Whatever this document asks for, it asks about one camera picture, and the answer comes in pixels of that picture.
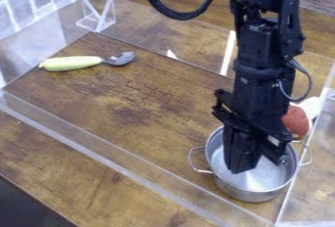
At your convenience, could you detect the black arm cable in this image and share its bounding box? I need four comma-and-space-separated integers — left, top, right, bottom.
275, 58, 313, 103

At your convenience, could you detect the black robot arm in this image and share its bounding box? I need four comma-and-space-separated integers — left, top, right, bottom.
213, 0, 305, 174

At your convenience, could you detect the clear acrylic triangle bracket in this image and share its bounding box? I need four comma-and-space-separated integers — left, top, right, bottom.
76, 0, 116, 32

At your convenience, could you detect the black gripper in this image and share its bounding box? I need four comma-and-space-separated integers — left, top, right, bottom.
210, 88, 295, 175

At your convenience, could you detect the red white plush mushroom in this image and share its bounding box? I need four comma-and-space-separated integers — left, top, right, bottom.
281, 97, 321, 138

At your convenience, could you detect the green handled metal spoon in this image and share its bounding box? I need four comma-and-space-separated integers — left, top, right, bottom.
39, 52, 135, 71

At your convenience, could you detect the clear acrylic enclosure wall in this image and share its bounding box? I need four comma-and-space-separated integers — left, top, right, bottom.
0, 0, 335, 227

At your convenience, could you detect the silver metal pot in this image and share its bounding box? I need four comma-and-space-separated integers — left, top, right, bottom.
189, 126, 312, 203

